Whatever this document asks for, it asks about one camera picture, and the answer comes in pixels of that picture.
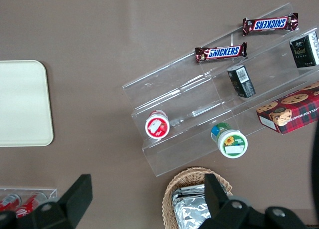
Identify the clear acrylic step shelf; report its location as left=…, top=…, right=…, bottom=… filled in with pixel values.
left=122, top=2, right=319, bottom=178

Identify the red tartan cookie box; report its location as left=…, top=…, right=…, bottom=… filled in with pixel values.
left=256, top=80, right=319, bottom=135

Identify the snickers bar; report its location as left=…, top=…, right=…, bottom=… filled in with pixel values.
left=242, top=12, right=300, bottom=37
left=194, top=41, right=248, bottom=64

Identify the silver foil packet stack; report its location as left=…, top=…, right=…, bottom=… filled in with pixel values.
left=170, top=184, right=226, bottom=229

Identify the clear acrylic bottle rack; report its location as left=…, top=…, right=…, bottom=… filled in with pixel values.
left=0, top=187, right=59, bottom=216

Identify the cream rectangular tray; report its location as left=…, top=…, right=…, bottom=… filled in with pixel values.
left=0, top=59, right=55, bottom=147

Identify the small black box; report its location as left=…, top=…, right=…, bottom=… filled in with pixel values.
left=289, top=30, right=319, bottom=69
left=226, top=64, right=256, bottom=99

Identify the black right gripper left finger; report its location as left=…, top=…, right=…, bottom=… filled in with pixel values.
left=0, top=174, right=94, bottom=229

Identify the red lid yogurt cup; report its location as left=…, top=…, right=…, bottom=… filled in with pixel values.
left=145, top=109, right=171, bottom=140

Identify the green lid yogurt cup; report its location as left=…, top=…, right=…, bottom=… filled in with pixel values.
left=210, top=122, right=249, bottom=159

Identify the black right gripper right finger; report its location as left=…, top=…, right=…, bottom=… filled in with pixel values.
left=199, top=173, right=265, bottom=229

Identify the light wicker basket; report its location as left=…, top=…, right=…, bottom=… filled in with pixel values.
left=161, top=167, right=234, bottom=229

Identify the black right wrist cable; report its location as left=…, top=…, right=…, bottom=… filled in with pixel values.
left=307, top=121, right=319, bottom=187

